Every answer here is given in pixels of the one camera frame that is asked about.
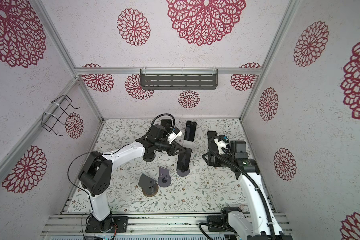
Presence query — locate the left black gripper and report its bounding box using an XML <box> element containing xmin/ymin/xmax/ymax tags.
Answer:
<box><xmin>155</xmin><ymin>139</ymin><xmax>186</xmax><ymax>156</ymax></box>

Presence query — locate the black phone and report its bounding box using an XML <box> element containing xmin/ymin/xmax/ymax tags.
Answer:
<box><xmin>207</xmin><ymin>131</ymin><xmax>218</xmax><ymax>142</ymax></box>
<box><xmin>184</xmin><ymin>121</ymin><xmax>197</xmax><ymax>142</ymax></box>
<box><xmin>143</xmin><ymin>151</ymin><xmax>156</xmax><ymax>158</ymax></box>
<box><xmin>177</xmin><ymin>148</ymin><xmax>192</xmax><ymax>172</ymax></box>
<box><xmin>161</xmin><ymin>119</ymin><xmax>173</xmax><ymax>128</ymax></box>

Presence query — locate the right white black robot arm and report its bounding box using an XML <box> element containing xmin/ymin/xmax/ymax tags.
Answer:
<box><xmin>207</xmin><ymin>136</ymin><xmax>293</xmax><ymax>240</ymax></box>

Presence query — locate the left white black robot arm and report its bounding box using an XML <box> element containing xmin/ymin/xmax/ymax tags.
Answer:
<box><xmin>78</xmin><ymin>125</ymin><xmax>186</xmax><ymax>222</ymax></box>

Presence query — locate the clear acrylic phone stand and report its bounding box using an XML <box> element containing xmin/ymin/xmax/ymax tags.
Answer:
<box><xmin>183</xmin><ymin>140</ymin><xmax>195</xmax><ymax>149</ymax></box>

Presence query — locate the grey round right stand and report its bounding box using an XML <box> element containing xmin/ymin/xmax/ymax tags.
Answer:
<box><xmin>176</xmin><ymin>169</ymin><xmax>190</xmax><ymax>177</ymax></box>

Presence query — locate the dark left phone stand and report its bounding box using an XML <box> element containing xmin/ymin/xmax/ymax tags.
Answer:
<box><xmin>143</xmin><ymin>156</ymin><xmax>155</xmax><ymax>163</ymax></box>

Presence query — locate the grey round phone stand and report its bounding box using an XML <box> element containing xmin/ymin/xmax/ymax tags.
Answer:
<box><xmin>158</xmin><ymin>167</ymin><xmax>172</xmax><ymax>188</ymax></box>

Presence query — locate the wooden base phone stand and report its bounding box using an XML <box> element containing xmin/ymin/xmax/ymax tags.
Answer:
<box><xmin>138</xmin><ymin>174</ymin><xmax>159</xmax><ymax>197</ymax></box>

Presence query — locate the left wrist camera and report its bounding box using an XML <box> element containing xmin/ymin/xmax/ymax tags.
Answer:
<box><xmin>167</xmin><ymin>127</ymin><xmax>183</xmax><ymax>144</ymax></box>

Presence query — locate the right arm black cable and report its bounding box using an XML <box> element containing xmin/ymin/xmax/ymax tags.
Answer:
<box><xmin>197</xmin><ymin>135</ymin><xmax>277</xmax><ymax>240</ymax></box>

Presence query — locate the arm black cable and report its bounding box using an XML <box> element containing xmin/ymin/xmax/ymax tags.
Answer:
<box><xmin>197</xmin><ymin>135</ymin><xmax>277</xmax><ymax>240</ymax></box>
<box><xmin>67</xmin><ymin>113</ymin><xmax>176</xmax><ymax>240</ymax></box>

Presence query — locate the dark grey wall shelf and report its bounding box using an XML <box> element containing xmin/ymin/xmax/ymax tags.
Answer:
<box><xmin>140</xmin><ymin>69</ymin><xmax>219</xmax><ymax>90</ymax></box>

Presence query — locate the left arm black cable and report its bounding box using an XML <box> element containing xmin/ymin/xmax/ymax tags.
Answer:
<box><xmin>67</xmin><ymin>113</ymin><xmax>176</xmax><ymax>240</ymax></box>

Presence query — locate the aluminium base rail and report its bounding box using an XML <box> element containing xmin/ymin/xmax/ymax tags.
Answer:
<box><xmin>40</xmin><ymin>212</ymin><xmax>293</xmax><ymax>236</ymax></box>

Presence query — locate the black wire wall rack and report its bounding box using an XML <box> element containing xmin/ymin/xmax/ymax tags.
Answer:
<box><xmin>41</xmin><ymin>95</ymin><xmax>80</xmax><ymax>137</ymax></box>

